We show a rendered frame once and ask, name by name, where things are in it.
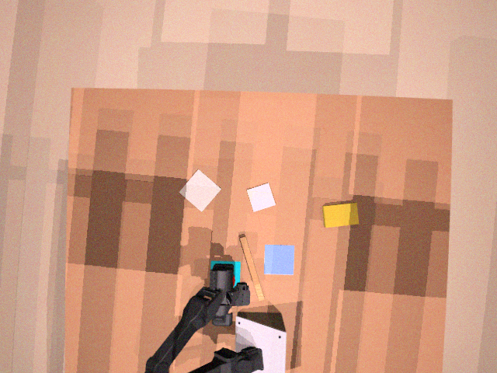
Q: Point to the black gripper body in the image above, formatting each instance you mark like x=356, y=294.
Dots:
x=228, y=318

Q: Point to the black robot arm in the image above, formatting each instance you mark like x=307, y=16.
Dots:
x=198, y=312

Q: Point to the light wooden plank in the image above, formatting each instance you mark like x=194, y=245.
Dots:
x=252, y=269

